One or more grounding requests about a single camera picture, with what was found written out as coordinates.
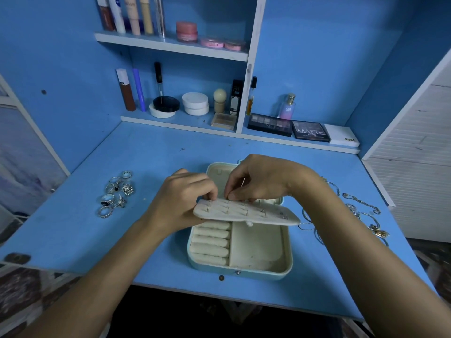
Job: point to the pile of silver rings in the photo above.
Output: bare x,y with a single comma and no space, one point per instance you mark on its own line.
127,188

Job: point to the blue cosmetic tube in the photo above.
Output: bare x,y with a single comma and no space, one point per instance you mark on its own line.
139,91

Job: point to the white shelf unit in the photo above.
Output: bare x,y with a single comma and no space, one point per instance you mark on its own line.
254,45

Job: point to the tall beige cosmetic tube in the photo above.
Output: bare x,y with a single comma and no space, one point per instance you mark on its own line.
132,16

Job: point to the cream jewellery box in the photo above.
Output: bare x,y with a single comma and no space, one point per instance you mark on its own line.
261,253

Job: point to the pink flat compact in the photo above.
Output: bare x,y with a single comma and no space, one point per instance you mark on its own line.
212,43
234,46

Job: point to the beige makeup sponge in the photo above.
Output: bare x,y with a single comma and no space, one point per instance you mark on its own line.
220,100

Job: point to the brown lipstick tube white cap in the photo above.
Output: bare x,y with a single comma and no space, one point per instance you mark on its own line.
126,91

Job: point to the white bowl black inside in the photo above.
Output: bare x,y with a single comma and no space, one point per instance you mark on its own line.
165,105

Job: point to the short beige cosmetic tube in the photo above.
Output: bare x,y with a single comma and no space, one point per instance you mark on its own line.
146,16

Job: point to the person's dark clothing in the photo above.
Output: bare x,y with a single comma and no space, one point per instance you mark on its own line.
232,317

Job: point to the white slatted cabinet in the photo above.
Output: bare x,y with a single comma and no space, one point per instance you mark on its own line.
419,172

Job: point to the small pink perfume bottle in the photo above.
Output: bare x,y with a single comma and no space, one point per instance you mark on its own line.
286,109

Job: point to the dark eyeshadow palette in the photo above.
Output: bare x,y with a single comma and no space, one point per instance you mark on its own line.
269,124

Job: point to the white flat box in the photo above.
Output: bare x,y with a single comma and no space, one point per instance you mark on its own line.
342,135

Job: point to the person's right forearm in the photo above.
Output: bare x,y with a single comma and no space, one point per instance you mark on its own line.
387,264

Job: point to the black cosmetic bottle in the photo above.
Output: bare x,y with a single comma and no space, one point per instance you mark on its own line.
237,97

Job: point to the person's left hand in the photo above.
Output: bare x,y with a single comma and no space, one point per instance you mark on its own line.
180,204

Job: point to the person's left forearm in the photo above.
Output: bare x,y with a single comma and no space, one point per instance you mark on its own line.
106,288

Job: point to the white tube blue label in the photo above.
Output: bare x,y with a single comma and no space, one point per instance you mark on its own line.
118,15

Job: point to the square brown powder compact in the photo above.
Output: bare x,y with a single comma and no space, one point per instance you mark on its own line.
224,121

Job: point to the person's right hand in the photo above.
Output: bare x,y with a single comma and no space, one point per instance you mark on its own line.
264,178

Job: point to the thin dark cosmetic bottle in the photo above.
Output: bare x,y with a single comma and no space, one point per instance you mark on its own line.
251,96

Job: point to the black makeup brush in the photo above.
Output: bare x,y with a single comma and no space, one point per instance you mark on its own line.
159,79

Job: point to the white round cream jar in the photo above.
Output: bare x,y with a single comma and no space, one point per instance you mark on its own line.
196,104

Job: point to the pink round jar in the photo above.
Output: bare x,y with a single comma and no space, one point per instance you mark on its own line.
187,31

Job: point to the white framed marbled panel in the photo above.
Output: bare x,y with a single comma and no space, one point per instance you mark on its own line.
25,165

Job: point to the black lettered eyeshadow palette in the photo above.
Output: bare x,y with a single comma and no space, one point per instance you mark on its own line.
311,131

